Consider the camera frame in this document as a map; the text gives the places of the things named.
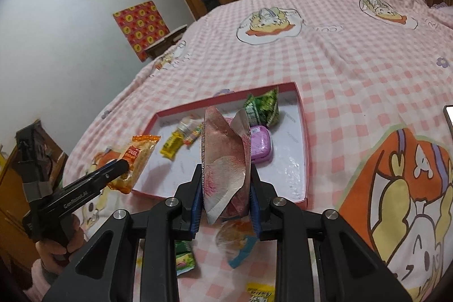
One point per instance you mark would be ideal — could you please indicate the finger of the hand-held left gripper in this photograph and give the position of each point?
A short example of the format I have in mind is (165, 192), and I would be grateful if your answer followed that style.
(109, 171)

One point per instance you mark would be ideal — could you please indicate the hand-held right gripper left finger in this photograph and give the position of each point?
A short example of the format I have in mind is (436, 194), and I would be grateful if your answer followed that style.
(196, 213)

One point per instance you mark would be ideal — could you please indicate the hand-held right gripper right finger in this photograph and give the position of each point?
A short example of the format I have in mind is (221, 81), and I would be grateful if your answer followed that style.
(255, 213)

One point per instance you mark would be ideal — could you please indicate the orange rice cracker packet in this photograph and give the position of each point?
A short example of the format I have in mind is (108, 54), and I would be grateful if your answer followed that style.
(138, 160)

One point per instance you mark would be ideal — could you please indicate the clear blue-edged snack packet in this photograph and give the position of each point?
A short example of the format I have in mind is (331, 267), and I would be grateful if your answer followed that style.
(235, 245)

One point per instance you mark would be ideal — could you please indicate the small green snack packet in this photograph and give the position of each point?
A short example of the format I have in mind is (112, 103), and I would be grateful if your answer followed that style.
(185, 257)

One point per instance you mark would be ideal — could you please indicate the pink drink pouch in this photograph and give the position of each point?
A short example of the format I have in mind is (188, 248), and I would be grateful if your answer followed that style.
(223, 174)

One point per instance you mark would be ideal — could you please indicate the red cardboard box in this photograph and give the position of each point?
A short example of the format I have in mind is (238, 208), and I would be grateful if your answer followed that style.
(286, 160)

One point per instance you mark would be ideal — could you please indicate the purple tin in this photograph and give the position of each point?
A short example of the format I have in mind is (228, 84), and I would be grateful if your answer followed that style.
(262, 144)

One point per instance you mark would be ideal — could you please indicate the clear rainbow-edged candy packet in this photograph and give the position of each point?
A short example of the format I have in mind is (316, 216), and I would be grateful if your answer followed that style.
(187, 130)

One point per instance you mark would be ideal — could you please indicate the green pea snack packet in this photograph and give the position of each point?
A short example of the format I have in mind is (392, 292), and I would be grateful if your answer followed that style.
(251, 111)
(269, 104)

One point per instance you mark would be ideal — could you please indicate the person's left forearm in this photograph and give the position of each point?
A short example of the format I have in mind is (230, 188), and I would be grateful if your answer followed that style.
(39, 282)

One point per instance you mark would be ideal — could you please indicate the person's left hand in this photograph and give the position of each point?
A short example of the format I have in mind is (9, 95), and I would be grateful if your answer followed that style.
(58, 249)

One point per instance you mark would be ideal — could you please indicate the small wooden table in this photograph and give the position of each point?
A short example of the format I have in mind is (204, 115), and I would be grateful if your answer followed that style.
(164, 42)

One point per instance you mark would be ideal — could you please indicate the pink smartphone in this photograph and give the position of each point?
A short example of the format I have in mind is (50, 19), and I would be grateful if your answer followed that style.
(448, 119)

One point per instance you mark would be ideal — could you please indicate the purple lace pillow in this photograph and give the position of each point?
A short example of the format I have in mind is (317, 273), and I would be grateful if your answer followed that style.
(442, 4)

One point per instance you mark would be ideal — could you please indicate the red yellow wall poster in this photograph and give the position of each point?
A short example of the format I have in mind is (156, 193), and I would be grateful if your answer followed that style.
(141, 29)

